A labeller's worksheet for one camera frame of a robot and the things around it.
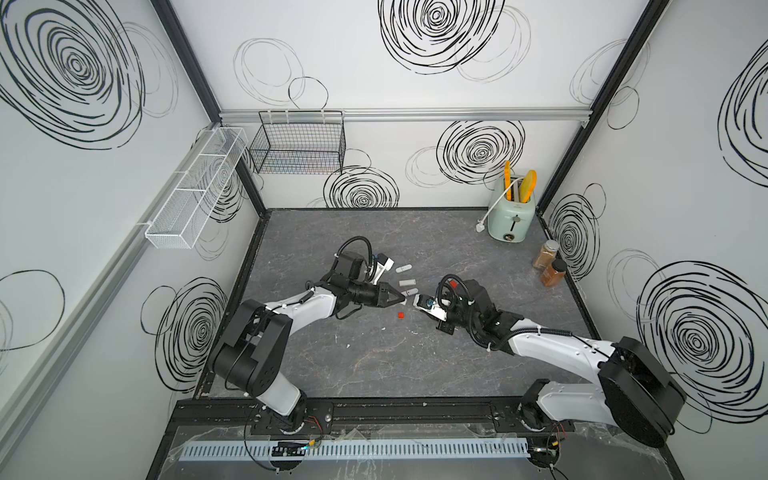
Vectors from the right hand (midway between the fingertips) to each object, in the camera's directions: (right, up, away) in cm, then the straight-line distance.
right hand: (426, 304), depth 83 cm
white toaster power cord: (+24, +22, +29) cm, 44 cm away
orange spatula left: (+31, +39, +20) cm, 54 cm away
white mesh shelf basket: (-61, +23, -11) cm, 67 cm away
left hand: (-7, +1, -1) cm, 7 cm away
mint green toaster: (+31, +24, +18) cm, 43 cm away
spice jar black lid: (+44, +10, +11) cm, 46 cm away
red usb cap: (-7, -5, +8) cm, 12 cm away
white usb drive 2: (-4, +4, +16) cm, 17 cm away
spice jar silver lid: (+41, +13, +13) cm, 45 cm away
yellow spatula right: (+36, +36, +16) cm, 54 cm away
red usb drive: (+5, +8, -14) cm, 17 cm away
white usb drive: (-6, +8, +19) cm, 21 cm away
